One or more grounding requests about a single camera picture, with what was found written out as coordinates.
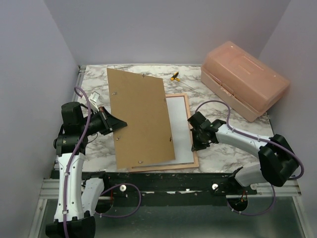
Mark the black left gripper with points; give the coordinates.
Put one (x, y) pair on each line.
(110, 123)

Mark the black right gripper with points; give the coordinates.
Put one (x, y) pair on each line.
(197, 146)

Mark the pink wooden picture frame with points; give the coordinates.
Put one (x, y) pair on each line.
(195, 164)

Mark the landscape photo print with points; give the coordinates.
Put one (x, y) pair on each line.
(181, 135)

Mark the brown frame backing board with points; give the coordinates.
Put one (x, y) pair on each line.
(140, 101)

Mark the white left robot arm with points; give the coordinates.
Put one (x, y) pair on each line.
(71, 161)

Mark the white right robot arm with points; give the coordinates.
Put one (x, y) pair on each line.
(276, 161)

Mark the pink translucent plastic box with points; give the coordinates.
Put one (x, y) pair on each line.
(242, 81)

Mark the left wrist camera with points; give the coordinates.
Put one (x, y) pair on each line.
(93, 101)

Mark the yellow black T-handle hex key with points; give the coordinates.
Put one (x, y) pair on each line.
(181, 81)

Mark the aluminium extrusion frame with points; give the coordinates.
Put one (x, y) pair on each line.
(48, 194)

